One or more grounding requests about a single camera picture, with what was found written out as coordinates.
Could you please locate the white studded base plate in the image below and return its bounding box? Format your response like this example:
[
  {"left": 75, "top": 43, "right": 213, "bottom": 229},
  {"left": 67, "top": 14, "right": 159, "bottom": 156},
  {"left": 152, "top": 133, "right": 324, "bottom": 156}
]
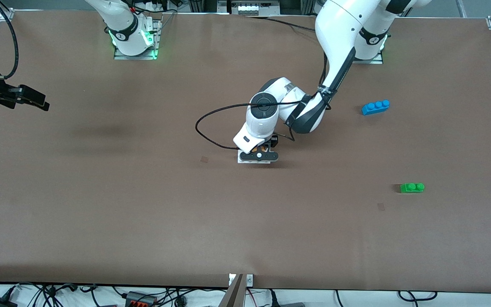
[{"left": 237, "top": 149, "right": 278, "bottom": 165}]

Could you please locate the blue toy block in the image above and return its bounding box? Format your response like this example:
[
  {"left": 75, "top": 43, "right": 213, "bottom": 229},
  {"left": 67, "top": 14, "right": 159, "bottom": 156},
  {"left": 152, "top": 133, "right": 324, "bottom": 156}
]
[{"left": 361, "top": 100, "right": 390, "bottom": 116}]

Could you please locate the white power strip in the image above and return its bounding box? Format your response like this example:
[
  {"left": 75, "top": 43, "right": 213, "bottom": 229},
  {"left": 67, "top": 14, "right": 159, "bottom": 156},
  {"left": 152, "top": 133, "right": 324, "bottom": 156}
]
[{"left": 228, "top": 0, "right": 281, "bottom": 17}]

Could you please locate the black adapter with orange connectors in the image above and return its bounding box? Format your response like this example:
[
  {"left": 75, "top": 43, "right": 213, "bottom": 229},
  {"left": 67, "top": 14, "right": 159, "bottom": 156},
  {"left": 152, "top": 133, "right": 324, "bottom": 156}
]
[{"left": 124, "top": 291, "right": 158, "bottom": 307}]

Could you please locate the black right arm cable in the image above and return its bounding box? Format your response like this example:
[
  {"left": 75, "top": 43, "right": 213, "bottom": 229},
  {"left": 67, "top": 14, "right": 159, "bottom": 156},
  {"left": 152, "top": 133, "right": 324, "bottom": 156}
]
[{"left": 0, "top": 0, "right": 19, "bottom": 81}]

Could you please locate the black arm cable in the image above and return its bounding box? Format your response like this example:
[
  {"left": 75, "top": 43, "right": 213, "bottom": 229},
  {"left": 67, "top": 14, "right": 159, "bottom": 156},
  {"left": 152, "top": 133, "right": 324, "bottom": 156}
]
[
  {"left": 0, "top": 0, "right": 19, "bottom": 81},
  {"left": 195, "top": 50, "right": 332, "bottom": 150}
]

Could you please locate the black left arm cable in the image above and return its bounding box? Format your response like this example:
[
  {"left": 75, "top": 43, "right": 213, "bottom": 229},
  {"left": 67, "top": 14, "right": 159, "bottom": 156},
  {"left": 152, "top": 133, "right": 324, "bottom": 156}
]
[{"left": 195, "top": 50, "right": 332, "bottom": 150}]

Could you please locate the black cable on table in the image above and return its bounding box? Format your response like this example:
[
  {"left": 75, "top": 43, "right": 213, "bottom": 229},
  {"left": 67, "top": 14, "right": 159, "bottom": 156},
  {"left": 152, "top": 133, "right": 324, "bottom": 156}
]
[{"left": 245, "top": 14, "right": 317, "bottom": 32}]

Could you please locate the small white metal bracket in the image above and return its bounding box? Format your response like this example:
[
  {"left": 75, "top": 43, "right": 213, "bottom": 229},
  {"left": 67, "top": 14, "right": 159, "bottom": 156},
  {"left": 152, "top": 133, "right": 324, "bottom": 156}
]
[{"left": 228, "top": 274, "right": 254, "bottom": 287}]

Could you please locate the brown camera mount bar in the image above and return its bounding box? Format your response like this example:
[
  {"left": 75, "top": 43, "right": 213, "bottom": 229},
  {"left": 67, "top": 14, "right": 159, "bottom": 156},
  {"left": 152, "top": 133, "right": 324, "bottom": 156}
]
[{"left": 217, "top": 274, "right": 245, "bottom": 307}]

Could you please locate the black looped cable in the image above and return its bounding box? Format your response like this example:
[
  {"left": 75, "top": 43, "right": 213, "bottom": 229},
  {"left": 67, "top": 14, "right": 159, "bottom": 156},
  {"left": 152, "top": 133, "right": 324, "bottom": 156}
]
[{"left": 398, "top": 291, "right": 438, "bottom": 302}]

